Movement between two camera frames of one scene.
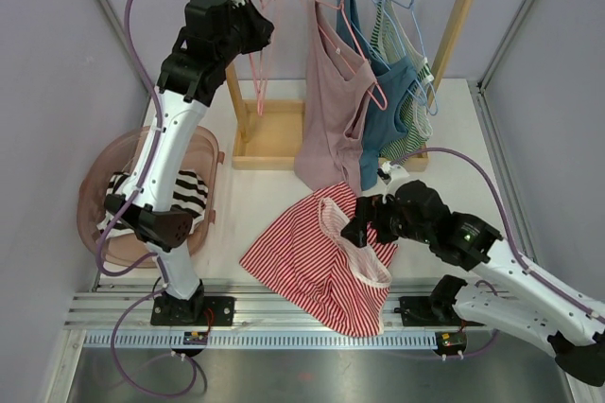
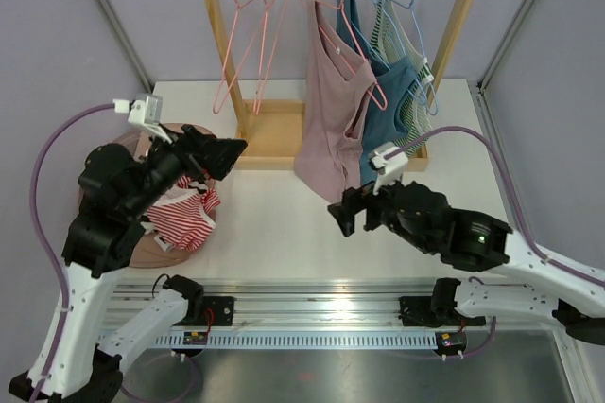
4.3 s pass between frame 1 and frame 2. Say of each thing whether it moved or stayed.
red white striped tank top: moved
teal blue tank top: stayed
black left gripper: moved
